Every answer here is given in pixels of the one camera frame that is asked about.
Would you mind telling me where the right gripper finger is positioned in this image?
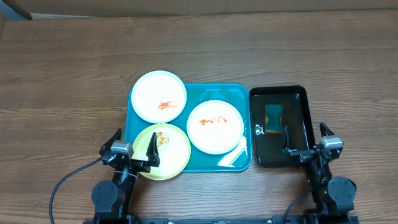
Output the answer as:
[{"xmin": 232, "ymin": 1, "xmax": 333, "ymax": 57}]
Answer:
[
  {"xmin": 282, "ymin": 126, "xmax": 295, "ymax": 157},
  {"xmin": 320, "ymin": 122, "xmax": 335, "ymax": 137}
]

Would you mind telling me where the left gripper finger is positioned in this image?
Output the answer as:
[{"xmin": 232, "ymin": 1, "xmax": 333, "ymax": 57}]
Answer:
[
  {"xmin": 146, "ymin": 132, "xmax": 160, "ymax": 167},
  {"xmin": 101, "ymin": 128, "xmax": 123, "ymax": 152}
]

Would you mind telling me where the yellow plate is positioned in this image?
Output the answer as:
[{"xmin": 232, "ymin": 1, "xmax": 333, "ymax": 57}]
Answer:
[{"xmin": 132, "ymin": 123, "xmax": 191, "ymax": 180}]

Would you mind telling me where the green yellow sponge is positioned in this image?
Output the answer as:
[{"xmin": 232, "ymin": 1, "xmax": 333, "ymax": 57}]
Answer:
[{"xmin": 264, "ymin": 105, "xmax": 284, "ymax": 134}]

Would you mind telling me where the white plate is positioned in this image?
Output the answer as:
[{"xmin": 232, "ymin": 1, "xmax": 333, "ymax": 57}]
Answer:
[
  {"xmin": 131, "ymin": 70, "xmax": 187, "ymax": 123},
  {"xmin": 187, "ymin": 100, "xmax": 244, "ymax": 155}
]

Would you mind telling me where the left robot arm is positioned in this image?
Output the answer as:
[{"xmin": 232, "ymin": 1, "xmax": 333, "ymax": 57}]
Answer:
[{"xmin": 91, "ymin": 129, "xmax": 160, "ymax": 223}]

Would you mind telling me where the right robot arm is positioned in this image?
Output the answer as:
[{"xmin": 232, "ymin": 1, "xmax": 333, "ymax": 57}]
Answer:
[{"xmin": 282, "ymin": 123, "xmax": 359, "ymax": 223}]

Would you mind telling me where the black plastic tray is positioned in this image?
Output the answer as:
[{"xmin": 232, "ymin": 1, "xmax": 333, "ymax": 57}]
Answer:
[{"xmin": 249, "ymin": 85, "xmax": 315, "ymax": 168}]

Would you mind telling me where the teal plastic tray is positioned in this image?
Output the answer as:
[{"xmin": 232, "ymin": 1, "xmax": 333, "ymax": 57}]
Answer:
[{"xmin": 124, "ymin": 82, "xmax": 253, "ymax": 173}]

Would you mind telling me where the dark chair corner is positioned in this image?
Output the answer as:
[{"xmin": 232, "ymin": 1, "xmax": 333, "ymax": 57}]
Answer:
[{"xmin": 1, "ymin": 0, "xmax": 32, "ymax": 20}]

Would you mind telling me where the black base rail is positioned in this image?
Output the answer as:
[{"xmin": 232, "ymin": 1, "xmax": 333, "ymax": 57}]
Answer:
[{"xmin": 82, "ymin": 215, "xmax": 359, "ymax": 224}]

